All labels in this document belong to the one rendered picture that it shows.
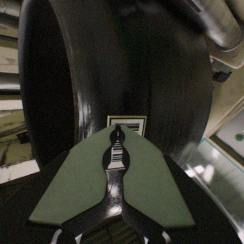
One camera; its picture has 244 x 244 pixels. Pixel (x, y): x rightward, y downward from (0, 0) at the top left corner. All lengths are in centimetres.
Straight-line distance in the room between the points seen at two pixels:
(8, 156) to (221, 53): 89
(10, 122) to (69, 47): 71
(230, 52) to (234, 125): 47
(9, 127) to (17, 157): 14
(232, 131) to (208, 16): 65
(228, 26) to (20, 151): 87
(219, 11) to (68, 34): 22
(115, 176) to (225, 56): 38
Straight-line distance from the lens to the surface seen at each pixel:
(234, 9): 42
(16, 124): 85
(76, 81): 18
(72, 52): 19
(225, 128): 87
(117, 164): 16
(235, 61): 45
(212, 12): 29
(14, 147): 89
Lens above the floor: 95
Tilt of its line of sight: 34 degrees up
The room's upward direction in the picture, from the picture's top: 153 degrees counter-clockwise
